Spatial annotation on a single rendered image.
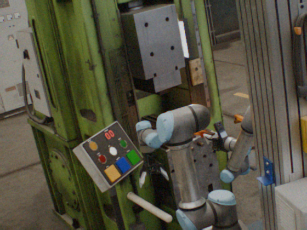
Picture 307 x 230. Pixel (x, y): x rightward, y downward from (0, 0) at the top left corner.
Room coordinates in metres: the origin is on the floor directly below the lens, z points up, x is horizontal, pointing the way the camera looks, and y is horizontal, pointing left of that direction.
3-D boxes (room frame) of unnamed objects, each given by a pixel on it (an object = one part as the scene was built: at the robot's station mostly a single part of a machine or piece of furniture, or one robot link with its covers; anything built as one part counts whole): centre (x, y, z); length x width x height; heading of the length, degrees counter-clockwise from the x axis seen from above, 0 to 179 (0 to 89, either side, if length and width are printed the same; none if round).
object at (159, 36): (3.09, -0.06, 1.56); 0.42 x 0.39 x 0.40; 30
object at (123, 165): (2.46, 0.22, 1.01); 0.07 x 0.05 x 0.07; 145
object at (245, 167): (2.38, -0.42, 0.91); 0.11 x 0.08 x 0.11; 136
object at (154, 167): (2.28, 0.06, 1.07); 0.09 x 0.08 x 0.12; 11
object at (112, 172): (2.38, 0.28, 1.01); 0.07 x 0.05 x 0.07; 145
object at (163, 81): (3.06, -0.02, 1.32); 0.42 x 0.20 x 0.10; 30
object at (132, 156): (2.54, 0.16, 1.01); 0.07 x 0.05 x 0.07; 145
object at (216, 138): (2.54, -0.35, 1.00); 0.12 x 0.08 x 0.09; 30
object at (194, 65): (3.15, -0.33, 1.27); 0.09 x 0.02 x 0.17; 120
